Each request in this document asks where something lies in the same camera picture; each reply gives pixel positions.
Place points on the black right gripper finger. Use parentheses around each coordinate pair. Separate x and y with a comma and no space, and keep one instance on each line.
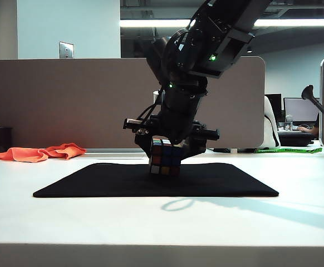
(144,143)
(195,147)

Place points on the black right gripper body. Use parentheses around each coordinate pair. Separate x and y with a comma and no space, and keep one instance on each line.
(210,134)

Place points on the multicoloured puzzle cube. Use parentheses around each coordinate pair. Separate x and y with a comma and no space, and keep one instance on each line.
(164,161)

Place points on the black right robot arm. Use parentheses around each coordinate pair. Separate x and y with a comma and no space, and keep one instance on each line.
(220,41)

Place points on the black mouse pad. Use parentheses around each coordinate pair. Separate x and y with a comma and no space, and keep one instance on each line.
(95,183)

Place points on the small flat black item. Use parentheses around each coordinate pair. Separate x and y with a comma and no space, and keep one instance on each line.
(221,150)

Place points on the white chair back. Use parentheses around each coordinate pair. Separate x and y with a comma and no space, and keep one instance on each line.
(270,125)

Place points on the dark narrow computer monitor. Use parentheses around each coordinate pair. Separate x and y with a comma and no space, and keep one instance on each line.
(275,104)

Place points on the clear water bottle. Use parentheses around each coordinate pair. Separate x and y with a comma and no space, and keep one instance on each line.
(289,123)

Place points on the green tape strip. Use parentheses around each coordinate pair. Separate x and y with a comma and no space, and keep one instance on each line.
(290,150)

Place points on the black carrying case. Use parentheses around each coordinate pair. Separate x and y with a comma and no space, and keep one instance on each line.
(295,139)

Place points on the grey desk divider panel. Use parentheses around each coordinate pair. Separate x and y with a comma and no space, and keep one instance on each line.
(67,103)

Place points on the wide computer monitor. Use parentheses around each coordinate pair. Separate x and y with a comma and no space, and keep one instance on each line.
(298,109)

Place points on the seated person in blue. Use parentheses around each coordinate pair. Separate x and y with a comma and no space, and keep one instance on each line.
(315,129)

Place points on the black pole with cup end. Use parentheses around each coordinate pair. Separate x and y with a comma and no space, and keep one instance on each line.
(308,93)

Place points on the orange cloth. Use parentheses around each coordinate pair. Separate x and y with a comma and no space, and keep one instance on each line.
(25,155)

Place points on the long ceiling light strip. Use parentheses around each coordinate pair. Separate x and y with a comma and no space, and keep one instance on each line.
(151,23)

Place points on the metal wall switch plate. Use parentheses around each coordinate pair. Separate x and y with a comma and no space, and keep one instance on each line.
(66,50)

